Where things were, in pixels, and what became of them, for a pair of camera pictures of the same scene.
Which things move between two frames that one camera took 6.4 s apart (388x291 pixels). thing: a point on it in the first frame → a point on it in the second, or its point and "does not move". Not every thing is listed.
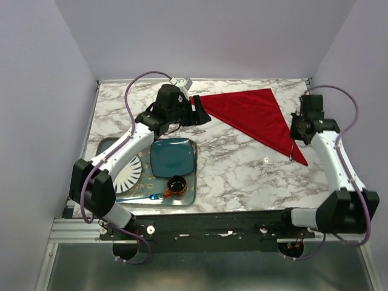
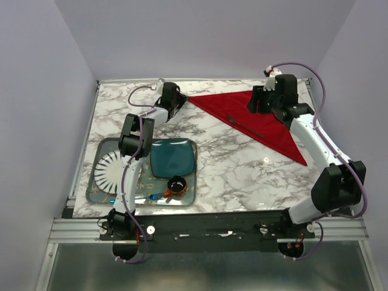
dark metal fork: [292, 150] → [230, 119]
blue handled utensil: [151, 197] does not move
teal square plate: [170, 157] does not move
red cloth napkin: [257, 113] does not move
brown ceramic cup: [177, 185] does not move
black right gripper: [293, 134] → [257, 93]
